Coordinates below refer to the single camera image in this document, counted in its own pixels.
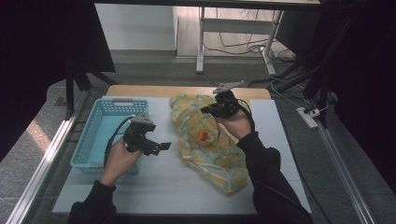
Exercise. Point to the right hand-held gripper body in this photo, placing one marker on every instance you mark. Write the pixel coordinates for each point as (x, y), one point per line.
(227, 102)

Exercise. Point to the black metal stand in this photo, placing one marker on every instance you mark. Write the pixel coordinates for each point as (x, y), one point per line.
(323, 77)
(70, 93)

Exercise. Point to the person's right hand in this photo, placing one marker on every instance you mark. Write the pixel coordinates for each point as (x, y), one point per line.
(238, 126)

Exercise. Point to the black curtain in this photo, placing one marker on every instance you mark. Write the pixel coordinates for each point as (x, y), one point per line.
(370, 77)
(31, 46)

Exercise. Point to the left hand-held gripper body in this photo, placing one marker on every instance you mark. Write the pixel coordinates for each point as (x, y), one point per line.
(138, 138)

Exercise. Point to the yellow patterned cloth bag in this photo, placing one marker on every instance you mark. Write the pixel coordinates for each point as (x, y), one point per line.
(193, 124)

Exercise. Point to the light blue perforated plastic basket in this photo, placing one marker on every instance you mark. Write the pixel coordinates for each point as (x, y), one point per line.
(102, 124)

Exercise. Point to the white power strip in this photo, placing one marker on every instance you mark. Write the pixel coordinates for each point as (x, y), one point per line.
(306, 117)

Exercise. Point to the wooden table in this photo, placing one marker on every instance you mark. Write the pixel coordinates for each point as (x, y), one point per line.
(155, 90)

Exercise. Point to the white-legged desk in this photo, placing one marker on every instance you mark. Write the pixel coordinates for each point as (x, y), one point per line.
(200, 46)

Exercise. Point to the aluminium rail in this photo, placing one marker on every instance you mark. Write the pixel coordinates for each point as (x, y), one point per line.
(43, 168)
(345, 174)

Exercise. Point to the person's left hand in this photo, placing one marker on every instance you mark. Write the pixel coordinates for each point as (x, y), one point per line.
(120, 161)

